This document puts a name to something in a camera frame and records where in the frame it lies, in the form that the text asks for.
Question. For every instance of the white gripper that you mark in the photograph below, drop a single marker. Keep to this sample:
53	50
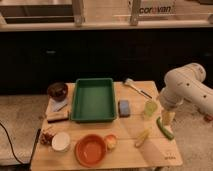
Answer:
167	117

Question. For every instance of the yellow banana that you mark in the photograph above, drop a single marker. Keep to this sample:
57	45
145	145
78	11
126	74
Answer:
142	137

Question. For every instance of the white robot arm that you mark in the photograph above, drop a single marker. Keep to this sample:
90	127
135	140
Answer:
186	83

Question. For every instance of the red bowl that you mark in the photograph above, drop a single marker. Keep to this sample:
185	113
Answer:
90	150

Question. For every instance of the dark brown bowl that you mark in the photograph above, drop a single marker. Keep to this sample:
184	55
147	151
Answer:
57	91

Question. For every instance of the green cucumber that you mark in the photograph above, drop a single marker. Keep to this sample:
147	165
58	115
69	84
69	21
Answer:
163	130

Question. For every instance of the yellow-green cup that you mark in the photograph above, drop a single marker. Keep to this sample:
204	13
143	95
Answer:
150	108

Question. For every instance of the blue sponge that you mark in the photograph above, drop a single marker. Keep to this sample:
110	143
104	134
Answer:
124	108

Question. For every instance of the orange peach fruit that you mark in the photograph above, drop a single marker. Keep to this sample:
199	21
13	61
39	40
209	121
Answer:
111	141

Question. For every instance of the green plastic tray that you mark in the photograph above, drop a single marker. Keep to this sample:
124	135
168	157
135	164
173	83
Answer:
93	101

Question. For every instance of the white cup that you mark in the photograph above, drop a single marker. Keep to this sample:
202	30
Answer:
61	142

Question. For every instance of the knife on cutting board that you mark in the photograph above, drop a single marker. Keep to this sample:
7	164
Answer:
58	106

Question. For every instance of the cardboard box with logo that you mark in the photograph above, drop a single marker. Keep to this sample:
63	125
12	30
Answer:
153	7

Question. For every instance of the wooden block brush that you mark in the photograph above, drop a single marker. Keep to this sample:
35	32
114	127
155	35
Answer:
57	116

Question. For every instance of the brown small toy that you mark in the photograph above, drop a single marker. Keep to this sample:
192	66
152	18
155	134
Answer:
46	138

